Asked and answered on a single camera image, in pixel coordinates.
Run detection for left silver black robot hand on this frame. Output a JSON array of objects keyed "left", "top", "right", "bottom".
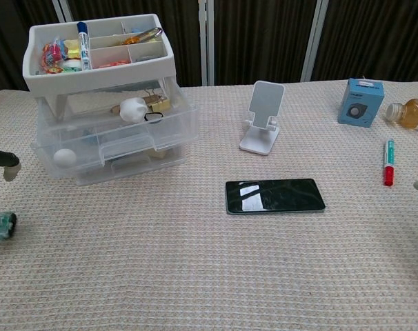
[{"left": 0, "top": 146, "right": 22, "bottom": 183}]

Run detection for white compartment tray with items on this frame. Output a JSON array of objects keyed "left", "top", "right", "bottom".
[{"left": 22, "top": 12, "right": 183, "bottom": 187}]

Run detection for clear plastic drawer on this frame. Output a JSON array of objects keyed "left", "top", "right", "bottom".
[{"left": 30, "top": 82, "right": 200, "bottom": 179}]

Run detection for light blue cardboard box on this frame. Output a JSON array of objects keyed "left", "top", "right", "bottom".
[{"left": 337, "top": 77, "right": 385, "bottom": 128}]

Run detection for red capped marker pen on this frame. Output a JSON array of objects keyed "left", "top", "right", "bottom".
[{"left": 383, "top": 139, "right": 396, "bottom": 188}]

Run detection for small smooth white ball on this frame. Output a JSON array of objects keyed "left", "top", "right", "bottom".
[{"left": 52, "top": 148, "right": 78, "bottom": 169}]

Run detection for tea bottle with peach label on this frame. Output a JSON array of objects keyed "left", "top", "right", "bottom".
[{"left": 386, "top": 98, "right": 418, "bottom": 132}]

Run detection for green lion candy packet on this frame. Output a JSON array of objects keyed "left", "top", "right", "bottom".
[{"left": 45, "top": 65, "right": 82, "bottom": 75}]

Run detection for red candy wrapper bundle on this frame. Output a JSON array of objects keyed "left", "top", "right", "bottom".
[{"left": 39, "top": 41, "right": 67, "bottom": 70}]

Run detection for white fluffy ball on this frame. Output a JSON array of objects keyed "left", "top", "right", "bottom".
[{"left": 119, "top": 97, "right": 148, "bottom": 124}]

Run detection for black smartphone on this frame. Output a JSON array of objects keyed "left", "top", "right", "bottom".
[{"left": 224, "top": 178, "right": 326, "bottom": 216}]

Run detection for blue capped whiteboard marker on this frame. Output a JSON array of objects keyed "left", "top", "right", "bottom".
[{"left": 77, "top": 21, "right": 92, "bottom": 70}]

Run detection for red snack packet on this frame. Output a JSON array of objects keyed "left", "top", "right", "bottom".
[{"left": 97, "top": 59, "right": 130, "bottom": 69}]

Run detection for gold binder clips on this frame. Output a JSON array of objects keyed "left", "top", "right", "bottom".
[{"left": 141, "top": 88, "right": 171, "bottom": 112}]

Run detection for beige woven tablecloth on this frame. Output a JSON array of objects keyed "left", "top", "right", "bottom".
[{"left": 0, "top": 81, "right": 418, "bottom": 331}]

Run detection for white folding phone stand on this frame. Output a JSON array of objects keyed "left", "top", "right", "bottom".
[{"left": 239, "top": 80, "right": 286, "bottom": 157}]

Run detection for dark folding screen panels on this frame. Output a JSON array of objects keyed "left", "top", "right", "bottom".
[{"left": 0, "top": 0, "right": 418, "bottom": 92}]

